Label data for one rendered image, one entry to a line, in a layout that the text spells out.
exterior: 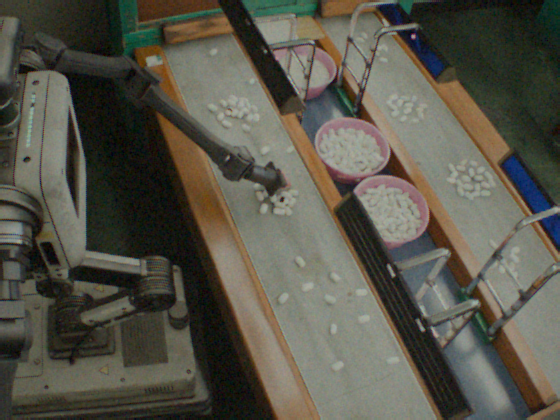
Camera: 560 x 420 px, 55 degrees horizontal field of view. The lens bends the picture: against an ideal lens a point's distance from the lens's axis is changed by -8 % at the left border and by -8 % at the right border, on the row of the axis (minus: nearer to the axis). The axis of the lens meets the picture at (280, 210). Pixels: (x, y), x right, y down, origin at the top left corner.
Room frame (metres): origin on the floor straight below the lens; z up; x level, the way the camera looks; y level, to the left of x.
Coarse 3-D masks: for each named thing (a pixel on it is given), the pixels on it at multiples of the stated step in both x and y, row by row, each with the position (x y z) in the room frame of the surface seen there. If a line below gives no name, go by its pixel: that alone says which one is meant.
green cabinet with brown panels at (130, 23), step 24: (120, 0) 1.72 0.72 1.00; (144, 0) 1.78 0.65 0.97; (168, 0) 1.82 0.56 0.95; (192, 0) 1.87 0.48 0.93; (216, 0) 1.92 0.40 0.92; (264, 0) 2.02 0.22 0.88; (288, 0) 2.08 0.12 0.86; (312, 0) 2.13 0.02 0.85; (120, 24) 1.72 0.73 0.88; (144, 24) 1.76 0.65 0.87
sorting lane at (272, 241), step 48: (192, 48) 1.81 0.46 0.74; (192, 96) 1.53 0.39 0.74; (240, 96) 1.58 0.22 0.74; (240, 144) 1.34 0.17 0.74; (288, 144) 1.38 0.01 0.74; (240, 192) 1.14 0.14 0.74; (288, 192) 1.17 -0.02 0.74; (288, 240) 0.99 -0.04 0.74; (336, 240) 1.02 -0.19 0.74; (288, 288) 0.82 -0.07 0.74; (336, 288) 0.85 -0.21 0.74; (288, 336) 0.67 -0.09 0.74; (336, 336) 0.69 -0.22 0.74; (384, 336) 0.72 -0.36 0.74; (336, 384) 0.55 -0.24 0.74; (384, 384) 0.57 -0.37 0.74
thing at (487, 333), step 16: (528, 224) 0.93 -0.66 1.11; (496, 256) 0.91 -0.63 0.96; (480, 272) 0.92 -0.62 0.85; (512, 272) 0.86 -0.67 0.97; (544, 272) 0.79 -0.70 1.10; (464, 288) 0.94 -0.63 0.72; (528, 288) 0.79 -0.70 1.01; (512, 304) 0.80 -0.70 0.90; (480, 320) 0.83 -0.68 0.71; (480, 336) 0.79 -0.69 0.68
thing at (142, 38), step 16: (400, 0) 2.36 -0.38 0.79; (112, 16) 2.06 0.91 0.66; (304, 16) 2.11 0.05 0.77; (112, 32) 2.12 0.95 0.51; (144, 32) 1.76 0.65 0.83; (160, 32) 1.79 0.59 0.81; (112, 48) 2.07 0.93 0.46; (128, 48) 1.72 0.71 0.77; (128, 112) 1.79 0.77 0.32; (128, 128) 1.87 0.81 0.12; (144, 128) 1.77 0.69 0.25; (144, 144) 1.77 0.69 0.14; (144, 160) 1.76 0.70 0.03
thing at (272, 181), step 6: (270, 162) 1.20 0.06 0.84; (264, 168) 1.15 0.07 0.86; (270, 168) 1.18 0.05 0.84; (270, 174) 1.14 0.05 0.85; (276, 174) 1.16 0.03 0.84; (264, 180) 1.11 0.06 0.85; (270, 180) 1.13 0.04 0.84; (276, 180) 1.14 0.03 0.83; (264, 186) 1.14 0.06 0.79; (270, 186) 1.13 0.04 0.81; (276, 186) 1.12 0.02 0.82; (282, 186) 1.12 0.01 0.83; (270, 192) 1.11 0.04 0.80
